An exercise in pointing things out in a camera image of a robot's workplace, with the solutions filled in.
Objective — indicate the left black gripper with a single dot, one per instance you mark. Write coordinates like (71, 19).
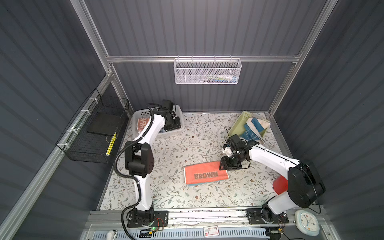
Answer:
(176, 125)

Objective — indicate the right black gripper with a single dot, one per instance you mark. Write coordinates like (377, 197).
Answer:
(225, 165)

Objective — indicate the white wall clock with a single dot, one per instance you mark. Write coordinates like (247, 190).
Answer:
(307, 223)

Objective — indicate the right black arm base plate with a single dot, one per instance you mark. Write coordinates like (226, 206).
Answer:
(257, 216)

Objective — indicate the red pen cup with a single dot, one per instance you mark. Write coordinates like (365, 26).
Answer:
(280, 185)

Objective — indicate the orange patterned towel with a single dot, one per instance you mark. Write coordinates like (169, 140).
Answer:
(141, 124)

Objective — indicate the white wire wall basket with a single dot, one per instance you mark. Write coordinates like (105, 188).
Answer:
(212, 71)

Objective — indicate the green plastic towel basket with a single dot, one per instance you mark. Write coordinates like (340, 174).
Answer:
(238, 127)

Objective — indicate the black pad in basket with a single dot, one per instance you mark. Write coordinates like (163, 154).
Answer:
(104, 124)

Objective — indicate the pink towel with teal border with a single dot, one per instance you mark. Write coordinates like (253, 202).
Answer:
(202, 173)

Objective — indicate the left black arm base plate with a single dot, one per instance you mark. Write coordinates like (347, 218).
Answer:
(147, 219)

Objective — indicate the black wire wall basket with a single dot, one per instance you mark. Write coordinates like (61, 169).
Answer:
(96, 135)

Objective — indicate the white plastic laundry basket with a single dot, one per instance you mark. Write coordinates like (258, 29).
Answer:
(162, 134)

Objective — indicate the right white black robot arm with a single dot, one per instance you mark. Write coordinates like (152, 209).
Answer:
(305, 185)

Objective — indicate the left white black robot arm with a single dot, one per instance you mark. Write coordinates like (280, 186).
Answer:
(136, 161)

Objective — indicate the red white label card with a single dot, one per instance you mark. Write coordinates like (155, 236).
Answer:
(212, 231)

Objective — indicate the white ventilated cable duct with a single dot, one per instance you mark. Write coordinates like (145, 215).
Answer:
(242, 233)

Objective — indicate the blue white towel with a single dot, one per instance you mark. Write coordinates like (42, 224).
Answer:
(255, 129)

